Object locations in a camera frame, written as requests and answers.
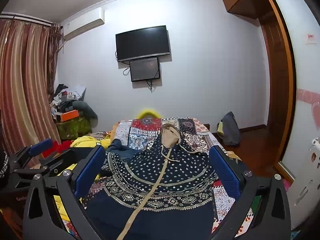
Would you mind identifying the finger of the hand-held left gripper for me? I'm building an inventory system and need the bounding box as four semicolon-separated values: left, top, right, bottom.
14;148;78;178
9;139;53;167

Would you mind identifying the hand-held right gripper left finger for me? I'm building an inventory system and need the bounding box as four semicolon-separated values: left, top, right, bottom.
22;145;118;240

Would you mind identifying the pile of clutter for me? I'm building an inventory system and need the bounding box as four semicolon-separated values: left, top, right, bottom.
49;83;98;130

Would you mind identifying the large black wall television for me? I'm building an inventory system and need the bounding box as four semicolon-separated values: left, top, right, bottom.
115;25;172;62

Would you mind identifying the navy patterned hoodie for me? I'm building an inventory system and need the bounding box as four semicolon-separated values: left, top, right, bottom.
85;124;240;240

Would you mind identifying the orange box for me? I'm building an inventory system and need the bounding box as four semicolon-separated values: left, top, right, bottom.
61;110;80;122

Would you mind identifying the curtain rail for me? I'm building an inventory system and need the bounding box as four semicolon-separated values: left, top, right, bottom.
0;12;61;27

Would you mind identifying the yellow printed garment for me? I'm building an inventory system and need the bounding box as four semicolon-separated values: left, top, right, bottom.
51;135;112;228

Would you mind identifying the pink door sticker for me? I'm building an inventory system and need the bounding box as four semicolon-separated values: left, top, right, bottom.
296;88;320;126

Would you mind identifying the green patterned cloth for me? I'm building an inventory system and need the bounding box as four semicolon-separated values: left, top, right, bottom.
56;117;92;141

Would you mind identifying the red cloth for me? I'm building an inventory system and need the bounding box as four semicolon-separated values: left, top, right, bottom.
41;140;73;158

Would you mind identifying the grey bag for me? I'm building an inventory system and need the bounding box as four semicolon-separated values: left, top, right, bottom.
217;112;241;147

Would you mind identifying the white plastic cabinet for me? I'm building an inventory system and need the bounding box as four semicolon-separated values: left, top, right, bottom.
286;137;320;232

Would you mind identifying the white air conditioner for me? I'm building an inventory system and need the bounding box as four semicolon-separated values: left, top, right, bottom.
61;7;105;42

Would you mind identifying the small black wall monitor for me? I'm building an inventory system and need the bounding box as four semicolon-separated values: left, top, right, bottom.
129;57;161;82

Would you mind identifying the patchwork bedspread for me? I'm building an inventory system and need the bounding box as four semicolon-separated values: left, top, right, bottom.
90;117;253;239

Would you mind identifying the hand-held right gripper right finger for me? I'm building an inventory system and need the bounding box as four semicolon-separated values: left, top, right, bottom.
209;145;292;240

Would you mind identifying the striped brown curtain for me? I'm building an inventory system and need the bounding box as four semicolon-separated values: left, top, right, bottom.
0;19;63;157

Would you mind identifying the yellow round object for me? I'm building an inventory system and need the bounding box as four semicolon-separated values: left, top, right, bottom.
136;108;161;119

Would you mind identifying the brown wooden door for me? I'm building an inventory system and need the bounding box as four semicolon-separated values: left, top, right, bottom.
257;0;297;182

